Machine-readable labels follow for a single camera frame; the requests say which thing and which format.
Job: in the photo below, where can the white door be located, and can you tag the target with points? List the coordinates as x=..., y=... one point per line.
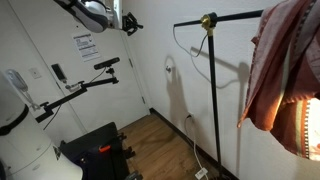
x=110, y=100

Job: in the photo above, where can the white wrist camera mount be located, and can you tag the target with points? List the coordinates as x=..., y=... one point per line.
x=116, y=13

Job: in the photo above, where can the white paper notice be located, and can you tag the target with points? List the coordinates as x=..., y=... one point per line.
x=86, y=46

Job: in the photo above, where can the orange cart latch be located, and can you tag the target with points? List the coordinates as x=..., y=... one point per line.
x=105, y=148

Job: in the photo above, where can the white light switch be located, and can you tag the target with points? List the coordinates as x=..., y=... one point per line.
x=35, y=73

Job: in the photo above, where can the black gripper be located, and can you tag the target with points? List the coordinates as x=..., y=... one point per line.
x=126, y=22

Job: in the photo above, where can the red patterned cloth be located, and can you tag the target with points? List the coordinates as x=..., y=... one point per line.
x=283, y=83

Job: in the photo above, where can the black floor lamp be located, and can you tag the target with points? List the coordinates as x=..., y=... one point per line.
x=213, y=100

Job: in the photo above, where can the metal wall hook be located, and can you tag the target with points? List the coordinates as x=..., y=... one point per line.
x=168, y=69

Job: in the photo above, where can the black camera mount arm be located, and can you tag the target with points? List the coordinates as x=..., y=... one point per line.
x=66, y=98

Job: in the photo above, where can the black equipment cart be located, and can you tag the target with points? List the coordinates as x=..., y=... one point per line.
x=96, y=163

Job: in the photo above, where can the white wall outlet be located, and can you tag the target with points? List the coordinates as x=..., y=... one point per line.
x=190, y=115

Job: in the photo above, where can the black electronic door lock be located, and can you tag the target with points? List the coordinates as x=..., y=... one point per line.
x=59, y=71

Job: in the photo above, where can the white wall phone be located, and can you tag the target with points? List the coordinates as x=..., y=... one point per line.
x=16, y=80

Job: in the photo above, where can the white power adapter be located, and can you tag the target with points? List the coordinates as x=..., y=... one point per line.
x=201, y=173

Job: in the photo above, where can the black stereo camera bar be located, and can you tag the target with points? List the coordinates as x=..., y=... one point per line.
x=106, y=63

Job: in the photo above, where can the dark baseboard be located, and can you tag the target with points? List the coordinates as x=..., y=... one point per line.
x=173, y=126

